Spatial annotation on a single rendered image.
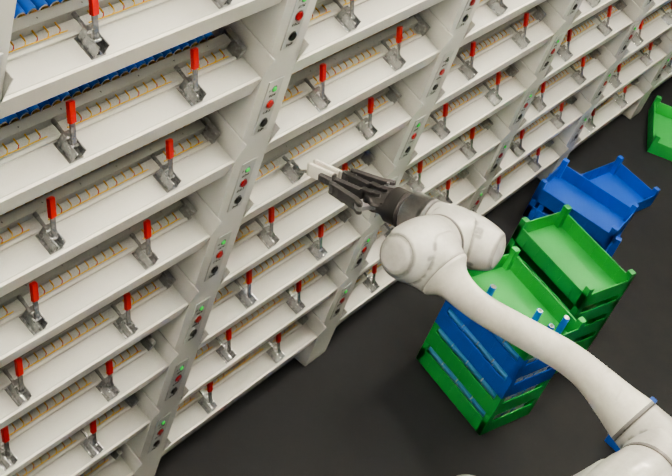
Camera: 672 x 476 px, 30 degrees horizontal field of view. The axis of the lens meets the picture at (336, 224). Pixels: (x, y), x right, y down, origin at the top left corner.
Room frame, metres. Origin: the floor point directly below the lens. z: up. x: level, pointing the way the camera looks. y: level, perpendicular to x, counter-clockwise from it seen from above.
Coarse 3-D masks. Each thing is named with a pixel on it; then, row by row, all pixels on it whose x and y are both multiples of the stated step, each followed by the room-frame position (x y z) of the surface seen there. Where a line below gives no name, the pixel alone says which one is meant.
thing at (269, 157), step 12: (372, 96) 2.38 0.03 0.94; (348, 108) 2.30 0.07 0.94; (360, 108) 2.34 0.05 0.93; (336, 120) 2.24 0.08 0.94; (348, 120) 2.28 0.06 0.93; (312, 132) 2.16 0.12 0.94; (288, 144) 2.09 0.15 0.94; (300, 144) 2.13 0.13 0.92; (264, 156) 2.02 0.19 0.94; (276, 156) 2.05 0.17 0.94
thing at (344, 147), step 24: (384, 96) 2.43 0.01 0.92; (408, 96) 2.44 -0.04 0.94; (384, 120) 2.36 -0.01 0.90; (408, 120) 2.42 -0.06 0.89; (312, 144) 2.16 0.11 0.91; (336, 144) 2.20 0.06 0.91; (360, 144) 2.25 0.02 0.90; (264, 168) 2.02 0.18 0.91; (264, 192) 1.96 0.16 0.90; (288, 192) 2.02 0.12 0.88
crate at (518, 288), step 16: (512, 256) 2.75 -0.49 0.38; (480, 272) 2.69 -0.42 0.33; (496, 272) 2.73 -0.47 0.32; (512, 272) 2.76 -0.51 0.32; (528, 272) 2.73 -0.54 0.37; (496, 288) 2.66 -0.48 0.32; (512, 288) 2.69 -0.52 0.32; (528, 288) 2.71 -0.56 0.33; (544, 288) 2.69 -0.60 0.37; (512, 304) 2.63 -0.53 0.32; (528, 304) 2.65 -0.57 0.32; (544, 304) 2.67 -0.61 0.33; (560, 304) 2.64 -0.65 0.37; (544, 320) 2.62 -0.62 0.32; (560, 320) 2.63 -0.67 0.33; (576, 320) 2.59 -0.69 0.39; (576, 336) 2.58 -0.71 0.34
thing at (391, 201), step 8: (392, 192) 1.94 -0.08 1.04; (400, 192) 1.95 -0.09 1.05; (408, 192) 1.95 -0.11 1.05; (368, 200) 1.94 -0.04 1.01; (376, 200) 1.94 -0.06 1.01; (384, 200) 1.93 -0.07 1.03; (392, 200) 1.93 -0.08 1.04; (400, 200) 1.93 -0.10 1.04; (376, 208) 1.92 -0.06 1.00; (384, 208) 1.92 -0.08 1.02; (392, 208) 1.92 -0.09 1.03; (384, 216) 1.92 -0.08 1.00; (392, 216) 1.91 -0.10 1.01; (392, 224) 1.91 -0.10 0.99
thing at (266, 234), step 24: (360, 168) 2.40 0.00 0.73; (384, 168) 2.43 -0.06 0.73; (312, 192) 2.24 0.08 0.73; (264, 216) 2.09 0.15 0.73; (288, 216) 2.14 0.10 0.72; (312, 216) 2.18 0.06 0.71; (240, 240) 2.00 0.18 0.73; (264, 240) 2.04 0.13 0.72; (288, 240) 2.08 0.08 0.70; (240, 264) 1.95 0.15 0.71
